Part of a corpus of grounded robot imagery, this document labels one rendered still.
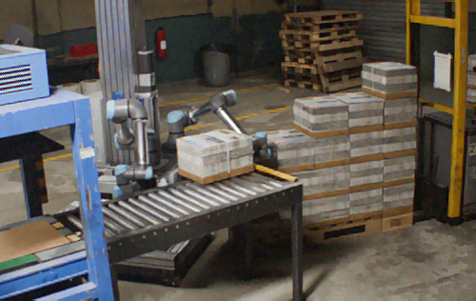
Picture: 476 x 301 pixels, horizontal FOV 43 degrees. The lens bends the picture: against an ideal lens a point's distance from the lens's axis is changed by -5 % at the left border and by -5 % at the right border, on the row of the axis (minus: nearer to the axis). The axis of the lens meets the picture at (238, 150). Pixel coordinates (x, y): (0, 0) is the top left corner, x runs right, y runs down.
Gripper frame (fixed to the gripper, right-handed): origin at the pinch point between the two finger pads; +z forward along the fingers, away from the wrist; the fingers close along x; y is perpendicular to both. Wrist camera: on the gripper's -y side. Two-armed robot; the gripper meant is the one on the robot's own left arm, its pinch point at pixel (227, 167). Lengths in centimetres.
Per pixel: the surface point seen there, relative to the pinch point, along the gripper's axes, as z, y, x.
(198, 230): 65, -6, 62
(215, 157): 25.3, 17.0, 24.5
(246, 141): 2.4, 22.6, 25.0
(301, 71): -511, -48, -482
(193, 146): 35.0, 24.5, 16.4
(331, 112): -88, 23, 9
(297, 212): -5, -15, 63
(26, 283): 161, -4, 67
